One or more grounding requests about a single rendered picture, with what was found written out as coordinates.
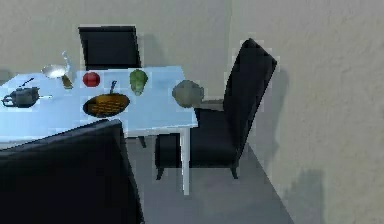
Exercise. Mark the pale blue white-legged table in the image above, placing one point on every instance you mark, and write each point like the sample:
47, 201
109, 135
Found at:
156, 110

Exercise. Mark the black dining chair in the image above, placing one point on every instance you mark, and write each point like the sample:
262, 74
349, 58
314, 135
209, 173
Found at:
66, 176
110, 46
240, 100

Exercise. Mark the green lettuce head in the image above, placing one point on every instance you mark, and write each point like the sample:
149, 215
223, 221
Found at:
138, 81

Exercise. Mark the black pan with orange inside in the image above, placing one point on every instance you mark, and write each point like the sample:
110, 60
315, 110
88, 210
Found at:
106, 105

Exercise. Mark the red apple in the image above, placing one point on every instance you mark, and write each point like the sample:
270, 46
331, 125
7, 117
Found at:
91, 79

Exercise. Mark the olive green small bottle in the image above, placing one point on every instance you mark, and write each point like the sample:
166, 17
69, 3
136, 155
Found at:
67, 82

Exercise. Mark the dark grey kettle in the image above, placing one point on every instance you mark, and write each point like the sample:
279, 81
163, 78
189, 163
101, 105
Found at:
22, 96

